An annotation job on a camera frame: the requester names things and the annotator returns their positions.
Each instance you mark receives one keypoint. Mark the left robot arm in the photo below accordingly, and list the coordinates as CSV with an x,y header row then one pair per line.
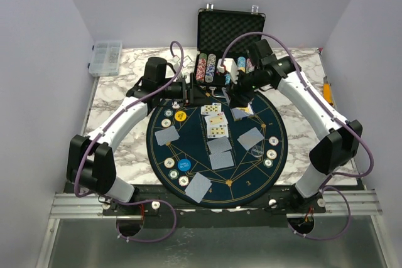
x,y
91,162

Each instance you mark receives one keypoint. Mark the green poker chip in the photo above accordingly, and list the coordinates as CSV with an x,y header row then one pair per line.
x,y
268,163

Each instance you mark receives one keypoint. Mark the eight of clubs card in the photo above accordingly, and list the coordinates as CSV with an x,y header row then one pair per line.
x,y
210,109

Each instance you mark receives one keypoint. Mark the red white poker chip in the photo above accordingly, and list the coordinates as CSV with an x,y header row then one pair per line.
x,y
274,141

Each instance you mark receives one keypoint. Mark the round blue poker mat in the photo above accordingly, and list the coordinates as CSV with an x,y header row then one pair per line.
x,y
248,179

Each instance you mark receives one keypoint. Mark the clear plastic organizer box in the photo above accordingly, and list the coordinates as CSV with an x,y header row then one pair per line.
x,y
105,58

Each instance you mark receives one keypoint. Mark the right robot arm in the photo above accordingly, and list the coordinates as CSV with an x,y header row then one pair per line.
x,y
338,137

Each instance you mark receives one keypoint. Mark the face-down board card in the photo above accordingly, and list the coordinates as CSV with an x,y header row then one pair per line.
x,y
221,160
219,145

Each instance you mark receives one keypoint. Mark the black mounting base rail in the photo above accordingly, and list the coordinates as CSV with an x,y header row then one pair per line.
x,y
270,209

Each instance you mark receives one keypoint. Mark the blue grey chip stack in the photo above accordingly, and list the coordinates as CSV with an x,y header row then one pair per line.
x,y
210,68

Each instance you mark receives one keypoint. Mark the light blue chip stack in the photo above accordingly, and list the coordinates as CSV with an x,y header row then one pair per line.
x,y
227,79

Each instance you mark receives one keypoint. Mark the yellow white poker chip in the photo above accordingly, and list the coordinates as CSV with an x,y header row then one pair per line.
x,y
271,154

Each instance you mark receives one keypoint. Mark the red triangular card marker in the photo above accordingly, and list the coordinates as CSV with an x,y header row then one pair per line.
x,y
226,96

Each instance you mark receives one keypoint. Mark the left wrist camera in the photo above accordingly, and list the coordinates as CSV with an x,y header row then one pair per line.
x,y
177,62

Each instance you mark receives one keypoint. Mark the blue small blind button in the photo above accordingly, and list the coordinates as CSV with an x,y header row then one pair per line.
x,y
184,165

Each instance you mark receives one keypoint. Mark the orange utility knife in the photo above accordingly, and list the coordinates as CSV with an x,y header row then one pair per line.
x,y
327,93

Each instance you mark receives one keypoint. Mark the clear dealer button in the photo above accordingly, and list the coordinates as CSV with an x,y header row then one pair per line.
x,y
257,151

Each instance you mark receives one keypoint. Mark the pink green chip stack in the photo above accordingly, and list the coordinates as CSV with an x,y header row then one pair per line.
x,y
249,66

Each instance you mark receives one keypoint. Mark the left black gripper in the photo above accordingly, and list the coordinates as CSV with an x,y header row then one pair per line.
x,y
194,95

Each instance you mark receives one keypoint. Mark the red white chip stack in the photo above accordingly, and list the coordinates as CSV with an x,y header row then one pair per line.
x,y
201,67

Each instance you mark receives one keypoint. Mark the blue playing card box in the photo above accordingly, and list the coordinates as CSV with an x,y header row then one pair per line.
x,y
240,113

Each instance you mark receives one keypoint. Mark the two of hearts card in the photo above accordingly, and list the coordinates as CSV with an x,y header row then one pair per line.
x,y
216,119

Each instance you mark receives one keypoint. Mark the yellow big blind button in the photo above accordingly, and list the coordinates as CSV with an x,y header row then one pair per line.
x,y
180,116

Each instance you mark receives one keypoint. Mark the black aluminium chip case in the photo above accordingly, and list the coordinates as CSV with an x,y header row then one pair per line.
x,y
216,29

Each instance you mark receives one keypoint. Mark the yellow fifty poker chip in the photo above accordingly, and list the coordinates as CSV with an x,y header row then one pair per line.
x,y
166,123

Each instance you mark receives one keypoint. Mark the yellow chip stack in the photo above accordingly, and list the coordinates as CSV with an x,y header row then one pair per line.
x,y
241,63

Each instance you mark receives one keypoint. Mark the playing card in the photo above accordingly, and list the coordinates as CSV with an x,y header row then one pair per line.
x,y
166,135
250,138
198,187

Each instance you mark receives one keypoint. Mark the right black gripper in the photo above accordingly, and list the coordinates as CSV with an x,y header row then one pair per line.
x,y
233,91

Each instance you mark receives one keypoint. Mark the green white chip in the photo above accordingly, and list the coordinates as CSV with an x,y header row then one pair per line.
x,y
173,174

